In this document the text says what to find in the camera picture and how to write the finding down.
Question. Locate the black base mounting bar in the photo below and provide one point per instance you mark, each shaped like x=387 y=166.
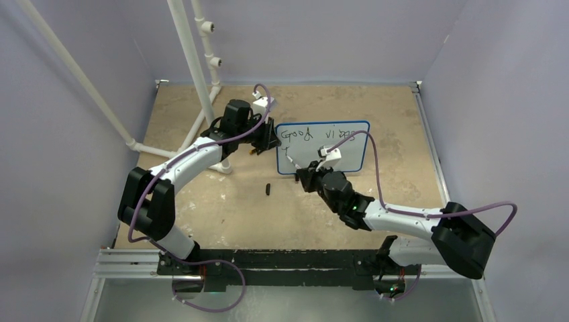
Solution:
x=357 y=269

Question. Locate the white marker pen black cap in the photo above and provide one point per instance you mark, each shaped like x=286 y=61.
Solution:
x=297 y=166

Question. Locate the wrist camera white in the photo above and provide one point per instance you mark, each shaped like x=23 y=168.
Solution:
x=259 y=106
x=328 y=158

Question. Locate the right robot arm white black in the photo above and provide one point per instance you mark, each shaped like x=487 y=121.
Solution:
x=452 y=236

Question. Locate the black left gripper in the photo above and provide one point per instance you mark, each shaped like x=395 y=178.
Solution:
x=269 y=139

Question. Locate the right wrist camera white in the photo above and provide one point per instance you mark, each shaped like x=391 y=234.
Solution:
x=328 y=158

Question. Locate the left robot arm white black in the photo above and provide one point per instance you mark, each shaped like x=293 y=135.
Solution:
x=148 y=201

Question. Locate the blue framed whiteboard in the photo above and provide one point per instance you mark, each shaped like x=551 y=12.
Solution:
x=346 y=146

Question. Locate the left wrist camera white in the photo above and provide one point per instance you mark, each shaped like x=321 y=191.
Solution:
x=259 y=106

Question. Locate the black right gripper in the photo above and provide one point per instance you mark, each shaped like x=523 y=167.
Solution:
x=309 y=174

